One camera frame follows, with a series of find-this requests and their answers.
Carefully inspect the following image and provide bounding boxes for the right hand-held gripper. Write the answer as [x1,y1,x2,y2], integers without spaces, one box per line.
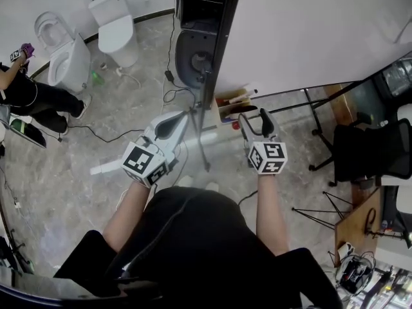
[238,108,288,176]

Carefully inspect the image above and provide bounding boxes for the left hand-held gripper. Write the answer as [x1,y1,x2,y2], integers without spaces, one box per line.
[121,110,189,189]

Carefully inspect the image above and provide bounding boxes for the white whiteboard with black frame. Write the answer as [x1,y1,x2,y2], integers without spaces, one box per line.
[199,0,412,111]

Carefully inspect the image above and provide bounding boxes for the person's left forearm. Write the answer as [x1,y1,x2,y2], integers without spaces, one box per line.
[102,180,158,254]

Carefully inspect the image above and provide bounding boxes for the person's right forearm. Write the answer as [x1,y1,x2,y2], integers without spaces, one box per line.
[255,172,291,257]

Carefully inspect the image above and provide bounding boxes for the black whiteboard stand leg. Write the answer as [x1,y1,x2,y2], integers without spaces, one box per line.
[302,87,336,173]

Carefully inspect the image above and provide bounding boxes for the white marker pen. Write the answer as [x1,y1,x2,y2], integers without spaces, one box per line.
[229,89,259,104]

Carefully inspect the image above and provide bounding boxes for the wooden holder box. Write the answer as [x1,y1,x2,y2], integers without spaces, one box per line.
[214,88,259,124]

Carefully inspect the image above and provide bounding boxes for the black appliance dock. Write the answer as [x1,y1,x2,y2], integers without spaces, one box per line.
[174,0,233,90]

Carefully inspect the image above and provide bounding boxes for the green plastic bottle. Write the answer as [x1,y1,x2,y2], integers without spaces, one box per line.
[91,70,106,87]

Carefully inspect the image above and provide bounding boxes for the black hairpin table legs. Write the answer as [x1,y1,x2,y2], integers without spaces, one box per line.
[291,191,353,229]

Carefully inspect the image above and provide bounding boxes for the white toilet with closed lid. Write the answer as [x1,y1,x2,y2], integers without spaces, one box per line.
[88,0,140,68]

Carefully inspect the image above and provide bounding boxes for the black office chair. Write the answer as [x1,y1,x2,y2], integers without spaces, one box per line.
[327,110,412,187]

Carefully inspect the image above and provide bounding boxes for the person's black clothing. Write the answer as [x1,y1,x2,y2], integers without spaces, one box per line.
[53,186,344,309]

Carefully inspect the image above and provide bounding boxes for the white toilet with open lid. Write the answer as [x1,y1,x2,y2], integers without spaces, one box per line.
[34,11,92,94]

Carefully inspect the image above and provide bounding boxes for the wooden side table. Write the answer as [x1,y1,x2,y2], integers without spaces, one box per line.
[333,187,383,268]

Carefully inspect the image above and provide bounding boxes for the black and green bag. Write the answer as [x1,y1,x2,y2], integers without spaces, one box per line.
[8,117,48,149]

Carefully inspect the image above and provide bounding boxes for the purple cloth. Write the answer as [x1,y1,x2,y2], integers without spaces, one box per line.
[20,42,35,59]

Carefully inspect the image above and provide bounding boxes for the looped black cable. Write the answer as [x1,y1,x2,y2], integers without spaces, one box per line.
[162,88,196,105]

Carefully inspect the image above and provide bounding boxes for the black floor cable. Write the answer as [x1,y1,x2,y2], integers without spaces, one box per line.
[57,124,146,144]

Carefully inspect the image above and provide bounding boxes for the white hose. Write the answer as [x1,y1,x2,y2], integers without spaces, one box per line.
[116,66,143,90]

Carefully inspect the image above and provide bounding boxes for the black electronics with cables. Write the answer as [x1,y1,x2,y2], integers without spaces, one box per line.
[333,251,378,295]

